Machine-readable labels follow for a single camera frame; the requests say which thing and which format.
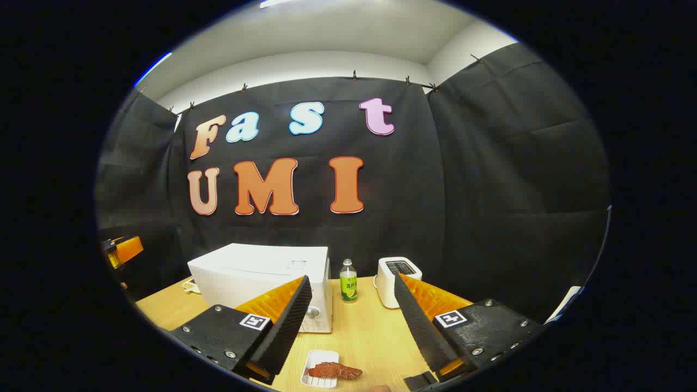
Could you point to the black backdrop cloth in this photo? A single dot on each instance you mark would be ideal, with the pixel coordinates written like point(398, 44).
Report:
point(414, 190)

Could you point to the green label drink bottle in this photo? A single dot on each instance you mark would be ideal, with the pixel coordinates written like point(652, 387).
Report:
point(348, 288)

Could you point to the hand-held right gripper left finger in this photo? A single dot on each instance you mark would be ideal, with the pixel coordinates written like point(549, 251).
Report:
point(288, 326)

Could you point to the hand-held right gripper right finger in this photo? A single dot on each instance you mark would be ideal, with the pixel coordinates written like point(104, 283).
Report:
point(422, 326)

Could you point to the white microwave oven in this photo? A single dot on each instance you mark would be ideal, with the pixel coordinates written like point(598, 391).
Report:
point(245, 272)

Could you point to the white ribbed food tray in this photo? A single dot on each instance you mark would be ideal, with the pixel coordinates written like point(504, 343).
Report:
point(318, 356)

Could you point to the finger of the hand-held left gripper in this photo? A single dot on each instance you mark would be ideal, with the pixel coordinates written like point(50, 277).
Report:
point(128, 249)

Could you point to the white toaster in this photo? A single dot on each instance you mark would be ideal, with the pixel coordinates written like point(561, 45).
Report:
point(387, 283)

